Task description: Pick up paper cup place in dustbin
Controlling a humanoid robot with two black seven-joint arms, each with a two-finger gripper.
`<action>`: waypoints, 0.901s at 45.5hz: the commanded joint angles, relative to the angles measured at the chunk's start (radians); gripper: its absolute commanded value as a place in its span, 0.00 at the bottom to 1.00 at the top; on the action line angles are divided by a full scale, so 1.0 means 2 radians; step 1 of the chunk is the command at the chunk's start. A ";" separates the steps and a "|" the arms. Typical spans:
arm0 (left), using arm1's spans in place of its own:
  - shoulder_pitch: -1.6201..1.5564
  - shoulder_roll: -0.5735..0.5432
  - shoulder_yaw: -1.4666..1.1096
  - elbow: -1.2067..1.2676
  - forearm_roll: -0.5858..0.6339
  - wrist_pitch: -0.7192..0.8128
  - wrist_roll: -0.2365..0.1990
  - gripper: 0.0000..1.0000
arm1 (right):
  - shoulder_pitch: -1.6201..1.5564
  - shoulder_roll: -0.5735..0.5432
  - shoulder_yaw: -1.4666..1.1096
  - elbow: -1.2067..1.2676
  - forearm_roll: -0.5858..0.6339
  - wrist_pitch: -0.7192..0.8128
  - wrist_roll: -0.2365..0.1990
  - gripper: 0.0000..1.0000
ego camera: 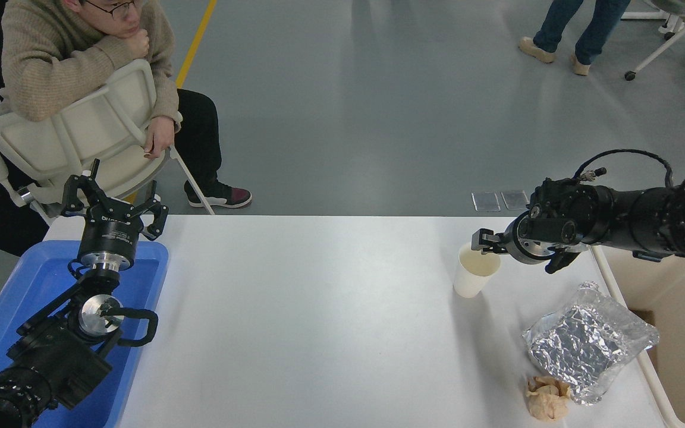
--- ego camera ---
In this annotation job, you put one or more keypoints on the crumpled silver foil tray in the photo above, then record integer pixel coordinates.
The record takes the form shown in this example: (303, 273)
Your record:
(586, 345)

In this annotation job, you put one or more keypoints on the person's right hand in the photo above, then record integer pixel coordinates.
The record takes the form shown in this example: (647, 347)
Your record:
(137, 43)

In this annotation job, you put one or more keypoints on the large pale plastic bin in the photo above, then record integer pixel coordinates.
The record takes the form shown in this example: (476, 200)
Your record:
(684, 356)

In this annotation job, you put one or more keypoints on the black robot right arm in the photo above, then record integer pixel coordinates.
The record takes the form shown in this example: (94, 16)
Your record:
(634, 217)

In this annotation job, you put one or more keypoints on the white wheeled office chair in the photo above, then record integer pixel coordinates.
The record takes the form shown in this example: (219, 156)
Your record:
(669, 35)

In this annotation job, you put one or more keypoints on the person's left hand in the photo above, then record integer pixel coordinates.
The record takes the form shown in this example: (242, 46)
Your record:
(159, 135)

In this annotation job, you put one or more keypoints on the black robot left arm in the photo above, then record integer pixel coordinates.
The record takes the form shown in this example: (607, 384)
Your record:
(51, 356)

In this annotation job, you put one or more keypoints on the white plastic chair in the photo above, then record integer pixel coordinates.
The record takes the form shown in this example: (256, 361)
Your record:
(93, 142)

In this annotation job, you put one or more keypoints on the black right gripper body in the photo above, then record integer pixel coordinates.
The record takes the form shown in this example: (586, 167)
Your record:
(515, 241)

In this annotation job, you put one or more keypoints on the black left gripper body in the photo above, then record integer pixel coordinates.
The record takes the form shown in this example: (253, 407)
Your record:
(110, 232)

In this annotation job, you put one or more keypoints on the clear floor plate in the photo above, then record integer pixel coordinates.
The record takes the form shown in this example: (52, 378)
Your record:
(486, 202)
(516, 200)

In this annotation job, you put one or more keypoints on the crumpled tan paper ball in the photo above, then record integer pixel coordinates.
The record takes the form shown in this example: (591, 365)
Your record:
(547, 398)

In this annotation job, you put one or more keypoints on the blue plastic tray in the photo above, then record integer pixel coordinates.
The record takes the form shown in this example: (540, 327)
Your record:
(33, 285)

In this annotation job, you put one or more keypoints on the white paper cup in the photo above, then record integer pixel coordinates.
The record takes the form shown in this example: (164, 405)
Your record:
(470, 279)

